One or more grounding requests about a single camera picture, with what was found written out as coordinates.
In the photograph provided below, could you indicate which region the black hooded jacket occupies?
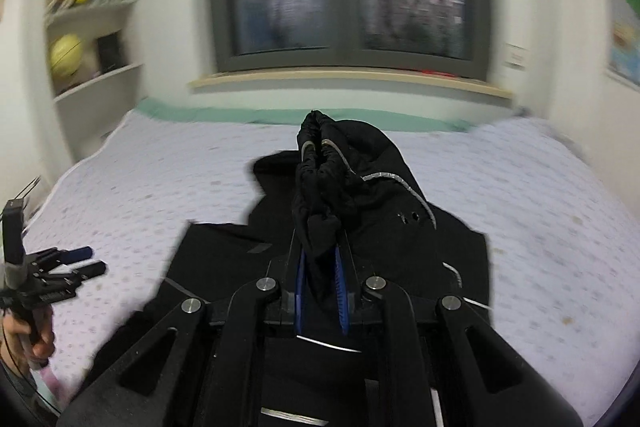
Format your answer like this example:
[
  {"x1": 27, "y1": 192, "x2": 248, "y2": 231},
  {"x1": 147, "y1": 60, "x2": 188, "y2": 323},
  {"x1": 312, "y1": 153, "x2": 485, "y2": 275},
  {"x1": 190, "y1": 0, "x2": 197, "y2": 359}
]
[{"x1": 62, "y1": 111, "x2": 490, "y2": 426}]

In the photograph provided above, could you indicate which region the person's left hand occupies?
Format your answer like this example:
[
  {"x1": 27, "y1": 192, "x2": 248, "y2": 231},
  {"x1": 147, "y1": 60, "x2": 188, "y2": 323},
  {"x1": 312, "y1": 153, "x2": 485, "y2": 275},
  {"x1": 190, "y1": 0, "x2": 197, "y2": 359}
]
[{"x1": 1, "y1": 307, "x2": 55, "y2": 374}]

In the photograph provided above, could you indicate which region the green bed sheet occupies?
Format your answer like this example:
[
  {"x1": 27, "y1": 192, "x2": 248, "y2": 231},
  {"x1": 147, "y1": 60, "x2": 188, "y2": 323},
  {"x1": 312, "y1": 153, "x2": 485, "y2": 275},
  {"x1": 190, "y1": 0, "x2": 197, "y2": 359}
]
[{"x1": 136, "y1": 98, "x2": 474, "y2": 132}]

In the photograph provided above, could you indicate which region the wooden window sill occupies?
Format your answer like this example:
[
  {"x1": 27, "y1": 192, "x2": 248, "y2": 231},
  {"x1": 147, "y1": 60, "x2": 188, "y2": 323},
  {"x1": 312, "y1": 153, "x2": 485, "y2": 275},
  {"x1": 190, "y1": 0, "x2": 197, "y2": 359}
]
[{"x1": 186, "y1": 67, "x2": 514, "y2": 100}]

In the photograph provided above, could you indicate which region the white floral bed quilt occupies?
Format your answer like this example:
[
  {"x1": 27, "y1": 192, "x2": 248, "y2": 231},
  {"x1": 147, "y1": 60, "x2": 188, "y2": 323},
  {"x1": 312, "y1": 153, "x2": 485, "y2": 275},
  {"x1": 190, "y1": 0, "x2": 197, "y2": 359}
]
[{"x1": 25, "y1": 109, "x2": 639, "y2": 426}]

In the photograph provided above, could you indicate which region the yellow globe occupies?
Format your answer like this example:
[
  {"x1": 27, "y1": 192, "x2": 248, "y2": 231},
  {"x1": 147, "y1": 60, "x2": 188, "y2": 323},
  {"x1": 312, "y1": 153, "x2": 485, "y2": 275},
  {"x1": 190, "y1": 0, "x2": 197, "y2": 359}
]
[{"x1": 50, "y1": 34, "x2": 82, "y2": 79}]

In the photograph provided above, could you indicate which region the black box on shelf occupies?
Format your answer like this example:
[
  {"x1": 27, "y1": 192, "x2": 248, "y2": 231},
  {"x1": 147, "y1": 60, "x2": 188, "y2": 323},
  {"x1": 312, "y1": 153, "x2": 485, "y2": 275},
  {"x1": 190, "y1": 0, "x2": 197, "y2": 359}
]
[{"x1": 96, "y1": 31, "x2": 126, "y2": 74}]

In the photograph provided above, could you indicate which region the white bookshelf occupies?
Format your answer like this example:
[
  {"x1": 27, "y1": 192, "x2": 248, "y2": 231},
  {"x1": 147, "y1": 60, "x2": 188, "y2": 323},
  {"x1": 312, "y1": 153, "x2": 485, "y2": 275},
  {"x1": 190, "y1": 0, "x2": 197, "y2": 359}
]
[{"x1": 44, "y1": 0, "x2": 144, "y2": 160}]

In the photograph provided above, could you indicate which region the white wall socket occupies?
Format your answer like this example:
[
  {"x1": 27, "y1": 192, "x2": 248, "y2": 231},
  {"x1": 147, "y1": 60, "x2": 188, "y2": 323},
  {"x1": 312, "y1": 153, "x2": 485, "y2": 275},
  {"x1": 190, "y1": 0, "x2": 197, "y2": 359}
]
[{"x1": 503, "y1": 43, "x2": 528, "y2": 70}]

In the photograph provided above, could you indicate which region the colourful wall map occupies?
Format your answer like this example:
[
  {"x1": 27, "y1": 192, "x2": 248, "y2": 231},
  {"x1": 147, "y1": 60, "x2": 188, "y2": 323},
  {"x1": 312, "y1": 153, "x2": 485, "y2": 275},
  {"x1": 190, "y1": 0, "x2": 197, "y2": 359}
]
[{"x1": 608, "y1": 0, "x2": 639, "y2": 86}]

